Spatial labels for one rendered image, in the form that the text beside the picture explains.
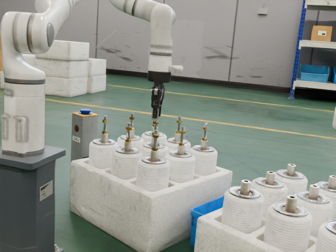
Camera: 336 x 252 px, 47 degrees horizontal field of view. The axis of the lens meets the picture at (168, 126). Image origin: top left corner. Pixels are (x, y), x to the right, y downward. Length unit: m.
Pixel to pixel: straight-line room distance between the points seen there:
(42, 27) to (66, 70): 3.02
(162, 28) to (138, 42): 5.56
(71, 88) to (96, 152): 2.72
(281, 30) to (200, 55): 1.30
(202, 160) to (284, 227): 0.48
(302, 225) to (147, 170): 0.45
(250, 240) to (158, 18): 0.69
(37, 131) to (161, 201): 0.38
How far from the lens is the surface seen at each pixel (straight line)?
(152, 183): 1.11
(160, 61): 1.22
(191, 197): 1.19
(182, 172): 1.19
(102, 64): 4.54
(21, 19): 0.94
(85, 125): 1.42
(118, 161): 1.19
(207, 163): 1.28
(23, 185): 0.97
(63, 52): 3.94
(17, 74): 0.94
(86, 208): 1.33
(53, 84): 4.02
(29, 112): 0.95
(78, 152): 1.45
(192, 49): 6.47
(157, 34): 1.22
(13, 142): 0.97
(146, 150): 1.26
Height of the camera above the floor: 0.58
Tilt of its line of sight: 12 degrees down
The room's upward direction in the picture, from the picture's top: 5 degrees clockwise
